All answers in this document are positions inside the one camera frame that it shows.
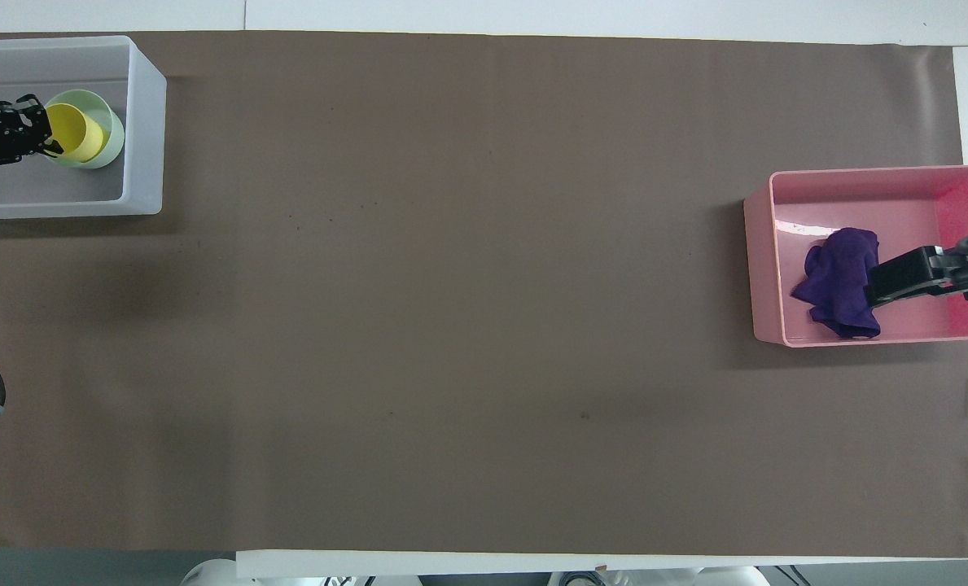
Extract yellow cup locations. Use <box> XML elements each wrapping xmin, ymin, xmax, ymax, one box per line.
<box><xmin>44</xmin><ymin>103</ymin><xmax>107</xmax><ymax>163</ymax></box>

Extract translucent white plastic box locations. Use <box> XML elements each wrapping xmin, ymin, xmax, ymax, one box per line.
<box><xmin>0</xmin><ymin>35</ymin><xmax>168</xmax><ymax>220</ymax></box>

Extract purple cloth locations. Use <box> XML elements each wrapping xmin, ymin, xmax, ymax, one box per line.
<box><xmin>791</xmin><ymin>227</ymin><xmax>883</xmax><ymax>339</ymax></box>

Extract light green cup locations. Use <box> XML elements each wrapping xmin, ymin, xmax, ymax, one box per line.
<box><xmin>42</xmin><ymin>89</ymin><xmax>125</xmax><ymax>170</ymax></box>

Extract pink plastic box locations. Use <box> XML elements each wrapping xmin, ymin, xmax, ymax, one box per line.
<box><xmin>743</xmin><ymin>164</ymin><xmax>968</xmax><ymax>349</ymax></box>

